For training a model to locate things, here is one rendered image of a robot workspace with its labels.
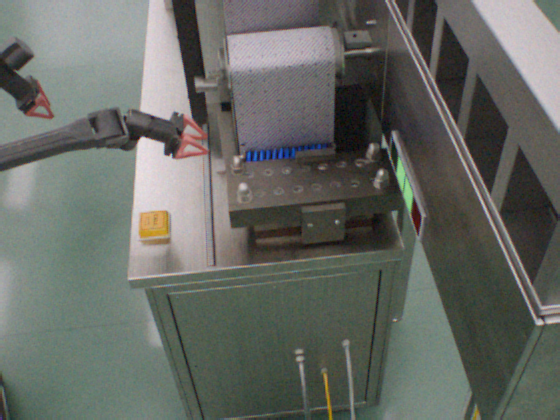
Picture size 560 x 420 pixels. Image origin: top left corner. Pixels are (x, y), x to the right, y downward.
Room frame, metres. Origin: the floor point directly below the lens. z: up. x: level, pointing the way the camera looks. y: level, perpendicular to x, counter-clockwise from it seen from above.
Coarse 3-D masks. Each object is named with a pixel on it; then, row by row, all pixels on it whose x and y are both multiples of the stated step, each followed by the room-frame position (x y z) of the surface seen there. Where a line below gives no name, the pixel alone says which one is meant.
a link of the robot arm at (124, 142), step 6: (108, 108) 1.19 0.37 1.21; (114, 108) 1.20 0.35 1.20; (120, 114) 1.19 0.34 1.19; (120, 120) 1.18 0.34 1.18; (120, 126) 1.17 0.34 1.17; (126, 132) 1.15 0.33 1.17; (108, 138) 1.13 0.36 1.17; (114, 138) 1.13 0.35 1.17; (120, 138) 1.13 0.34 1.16; (126, 138) 1.14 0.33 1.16; (132, 138) 1.19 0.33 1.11; (138, 138) 1.20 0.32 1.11; (108, 144) 1.12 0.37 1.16; (114, 144) 1.12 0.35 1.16; (120, 144) 1.13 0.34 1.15; (126, 144) 1.20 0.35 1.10; (132, 144) 1.20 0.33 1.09; (126, 150) 1.21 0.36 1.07
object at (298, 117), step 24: (240, 96) 1.21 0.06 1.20; (264, 96) 1.22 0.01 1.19; (288, 96) 1.22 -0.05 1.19; (312, 96) 1.22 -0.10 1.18; (240, 120) 1.21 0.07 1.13; (264, 120) 1.22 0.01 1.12; (288, 120) 1.22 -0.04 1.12; (312, 120) 1.22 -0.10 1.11; (264, 144) 1.22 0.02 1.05; (288, 144) 1.22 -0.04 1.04
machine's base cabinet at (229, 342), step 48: (144, 288) 0.94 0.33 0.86; (192, 288) 0.95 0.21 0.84; (240, 288) 0.96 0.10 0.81; (288, 288) 0.96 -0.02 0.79; (336, 288) 0.97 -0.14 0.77; (384, 288) 0.98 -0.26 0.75; (192, 336) 0.95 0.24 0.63; (240, 336) 0.96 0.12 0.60; (288, 336) 0.96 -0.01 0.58; (336, 336) 0.97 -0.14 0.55; (384, 336) 0.98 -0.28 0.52; (192, 384) 0.95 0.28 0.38; (240, 384) 0.96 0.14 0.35; (288, 384) 0.96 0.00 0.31; (336, 384) 0.97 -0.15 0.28
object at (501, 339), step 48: (336, 0) 1.72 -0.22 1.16; (384, 0) 1.19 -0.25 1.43; (384, 48) 1.16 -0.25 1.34; (384, 96) 1.13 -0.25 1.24; (432, 96) 0.85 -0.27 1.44; (432, 144) 0.81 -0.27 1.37; (432, 192) 0.77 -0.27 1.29; (480, 192) 0.62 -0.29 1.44; (432, 240) 0.74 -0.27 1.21; (480, 240) 0.57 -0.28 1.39; (480, 288) 0.54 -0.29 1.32; (480, 336) 0.50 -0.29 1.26; (528, 336) 0.40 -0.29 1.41; (480, 384) 0.46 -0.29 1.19; (528, 384) 0.40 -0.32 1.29
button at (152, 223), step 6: (162, 210) 1.13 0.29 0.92; (144, 216) 1.12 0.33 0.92; (150, 216) 1.12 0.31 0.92; (156, 216) 1.12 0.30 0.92; (162, 216) 1.11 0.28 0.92; (144, 222) 1.10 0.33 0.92; (150, 222) 1.10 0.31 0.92; (156, 222) 1.09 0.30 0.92; (162, 222) 1.09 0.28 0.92; (138, 228) 1.08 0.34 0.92; (144, 228) 1.08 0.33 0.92; (150, 228) 1.08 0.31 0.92; (156, 228) 1.07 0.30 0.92; (162, 228) 1.07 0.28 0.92; (144, 234) 1.07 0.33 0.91; (150, 234) 1.07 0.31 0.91; (156, 234) 1.07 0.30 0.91; (162, 234) 1.07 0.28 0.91
